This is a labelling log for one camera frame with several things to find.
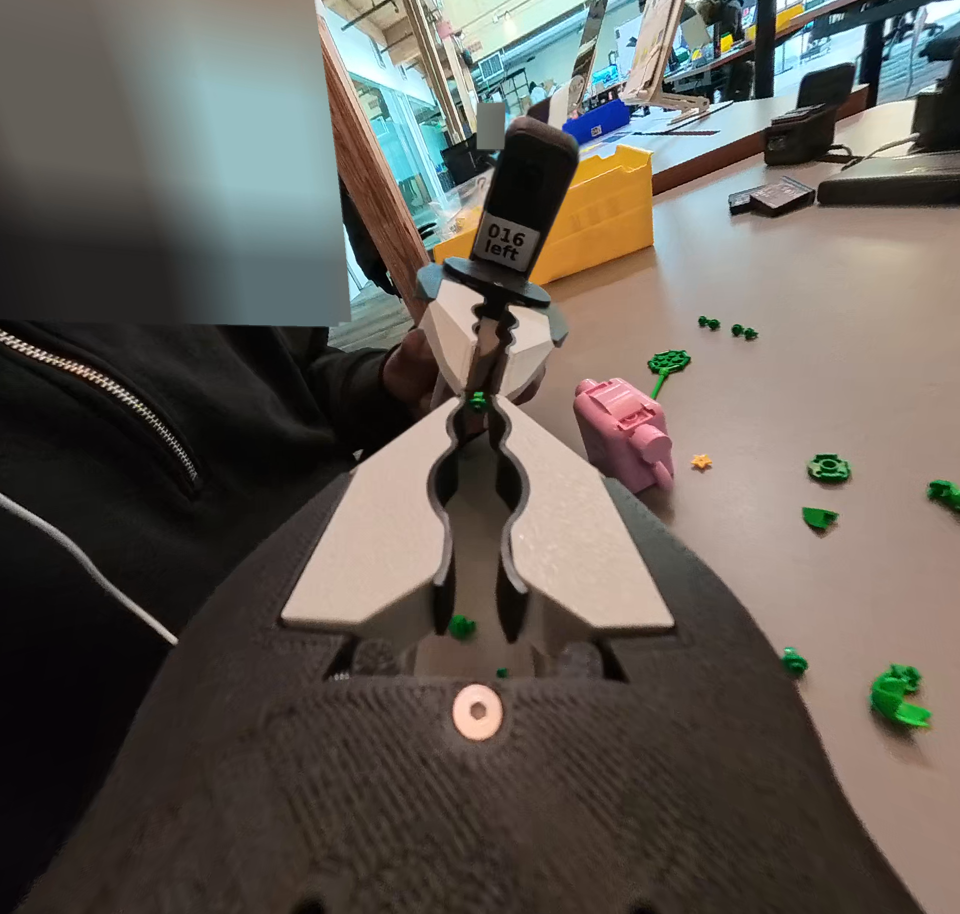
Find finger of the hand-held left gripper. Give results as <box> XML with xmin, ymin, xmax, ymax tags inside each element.
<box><xmin>486</xmin><ymin>306</ymin><xmax>556</xmax><ymax>403</ymax></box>
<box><xmin>418</xmin><ymin>282</ymin><xmax>485</xmax><ymax>397</ymax></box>

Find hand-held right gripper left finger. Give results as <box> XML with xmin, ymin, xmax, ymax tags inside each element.
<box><xmin>281</xmin><ymin>395</ymin><xmax>471</xmax><ymax>676</ymax></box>

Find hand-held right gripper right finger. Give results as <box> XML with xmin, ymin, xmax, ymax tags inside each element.
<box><xmin>486</xmin><ymin>395</ymin><xmax>676</xmax><ymax>676</ymax></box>

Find person's left forearm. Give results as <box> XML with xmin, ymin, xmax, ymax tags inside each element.
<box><xmin>285</xmin><ymin>325</ymin><xmax>406</xmax><ymax>465</ymax></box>

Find person's left hand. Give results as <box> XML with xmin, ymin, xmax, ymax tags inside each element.
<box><xmin>381</xmin><ymin>327</ymin><xmax>451</xmax><ymax>414</ymax></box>

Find yellow storage bin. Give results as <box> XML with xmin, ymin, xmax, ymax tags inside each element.
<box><xmin>431</xmin><ymin>145</ymin><xmax>655</xmax><ymax>286</ymax></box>

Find clear plastic bags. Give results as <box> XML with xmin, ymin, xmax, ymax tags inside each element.
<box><xmin>431</xmin><ymin>171</ymin><xmax>500</xmax><ymax>243</ymax></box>

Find blue storage bin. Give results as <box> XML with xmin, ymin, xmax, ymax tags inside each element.
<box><xmin>562</xmin><ymin>98</ymin><xmax>631</xmax><ymax>146</ymax></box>

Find pink toy watering can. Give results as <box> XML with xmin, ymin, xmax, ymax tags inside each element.
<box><xmin>573</xmin><ymin>377</ymin><xmax>675</xmax><ymax>495</ymax></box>

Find green toy flower stem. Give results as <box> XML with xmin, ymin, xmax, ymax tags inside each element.
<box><xmin>647</xmin><ymin>350</ymin><xmax>693</xmax><ymax>402</ymax></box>

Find wooden beam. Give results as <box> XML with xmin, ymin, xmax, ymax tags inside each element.
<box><xmin>318</xmin><ymin>17</ymin><xmax>436</xmax><ymax>326</ymax></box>

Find wooden stand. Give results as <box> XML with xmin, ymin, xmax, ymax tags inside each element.
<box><xmin>622</xmin><ymin>0</ymin><xmax>712</xmax><ymax>116</ymax></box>

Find flat black device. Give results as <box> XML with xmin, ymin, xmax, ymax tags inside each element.
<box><xmin>729</xmin><ymin>176</ymin><xmax>816</xmax><ymax>217</ymax></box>

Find person's black jacket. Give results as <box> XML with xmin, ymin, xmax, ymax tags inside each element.
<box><xmin>0</xmin><ymin>321</ymin><xmax>361</xmax><ymax>914</ymax></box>

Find black box device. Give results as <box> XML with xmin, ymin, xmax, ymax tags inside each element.
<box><xmin>765</xmin><ymin>62</ymin><xmax>856</xmax><ymax>166</ymax></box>

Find long black bar device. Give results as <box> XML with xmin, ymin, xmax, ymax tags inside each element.
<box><xmin>816</xmin><ymin>150</ymin><xmax>960</xmax><ymax>206</ymax></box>

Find black dock device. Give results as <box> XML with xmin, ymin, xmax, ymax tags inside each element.
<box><xmin>911</xmin><ymin>81</ymin><xmax>960</xmax><ymax>153</ymax></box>

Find white cable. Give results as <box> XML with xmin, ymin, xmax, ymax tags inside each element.
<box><xmin>0</xmin><ymin>492</ymin><xmax>180</xmax><ymax>646</ymax></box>

